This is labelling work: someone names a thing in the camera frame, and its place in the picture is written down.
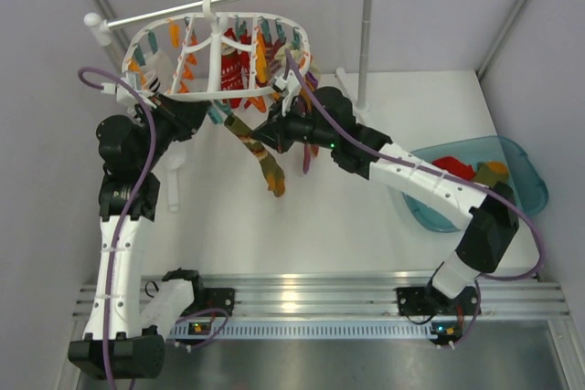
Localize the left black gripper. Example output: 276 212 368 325
135 91 210 172

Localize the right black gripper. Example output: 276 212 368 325
251 96 337 156

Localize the olive orange striped sock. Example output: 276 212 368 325
224 115 285 197

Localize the white oval clip hanger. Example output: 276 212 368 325
121 0 312 102

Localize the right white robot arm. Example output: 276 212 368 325
251 86 519 317

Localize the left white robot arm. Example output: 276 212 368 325
68 93 209 384

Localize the white black striped hanging sock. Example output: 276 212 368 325
140 49 175 93

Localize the purple orange hanging sock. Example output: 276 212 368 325
260 40 321 175

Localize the red patterned hanging sock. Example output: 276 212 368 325
221 27 251 110

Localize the cream hanging sock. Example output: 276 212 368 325
271 43 321 88

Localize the red sock in basin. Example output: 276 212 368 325
431 156 476 181

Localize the blue plastic basin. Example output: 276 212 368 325
414 136 548 216

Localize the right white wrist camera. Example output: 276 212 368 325
270 69 301 108

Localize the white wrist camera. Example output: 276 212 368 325
101 76 154 110
270 69 301 108

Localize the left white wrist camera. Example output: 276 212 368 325
101 76 154 110

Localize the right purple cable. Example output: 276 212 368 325
282 47 546 345

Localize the purple cable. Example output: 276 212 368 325
282 47 546 345
78 65 161 390

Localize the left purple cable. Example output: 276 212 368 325
78 65 161 390

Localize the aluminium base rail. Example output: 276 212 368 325
72 270 568 343

